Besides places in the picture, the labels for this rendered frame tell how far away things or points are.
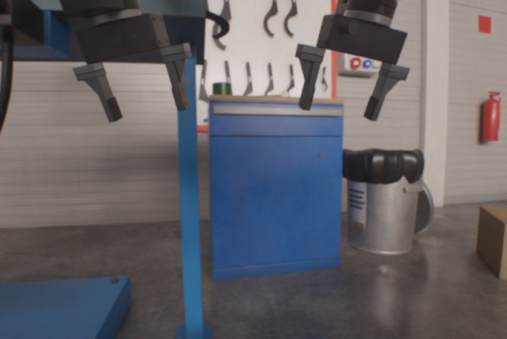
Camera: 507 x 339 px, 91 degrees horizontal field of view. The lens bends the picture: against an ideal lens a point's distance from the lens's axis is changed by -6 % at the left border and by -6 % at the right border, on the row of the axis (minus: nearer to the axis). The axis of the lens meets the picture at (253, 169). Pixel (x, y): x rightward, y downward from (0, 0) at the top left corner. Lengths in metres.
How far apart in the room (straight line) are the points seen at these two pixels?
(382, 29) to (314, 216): 1.15
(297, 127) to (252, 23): 1.56
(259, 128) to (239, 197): 0.36
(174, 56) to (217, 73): 2.12
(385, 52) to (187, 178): 0.65
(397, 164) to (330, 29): 1.38
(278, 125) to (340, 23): 0.97
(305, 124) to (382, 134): 1.80
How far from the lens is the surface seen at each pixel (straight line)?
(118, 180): 2.64
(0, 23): 0.75
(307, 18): 2.96
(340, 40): 0.46
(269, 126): 1.37
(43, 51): 0.87
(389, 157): 1.74
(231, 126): 1.34
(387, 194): 1.80
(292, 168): 1.41
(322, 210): 1.51
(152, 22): 0.46
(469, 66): 4.09
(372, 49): 0.49
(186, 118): 0.88
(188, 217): 0.91
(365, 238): 1.90
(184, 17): 0.78
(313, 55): 0.46
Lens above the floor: 0.69
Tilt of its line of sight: 5 degrees down
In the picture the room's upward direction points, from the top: straight up
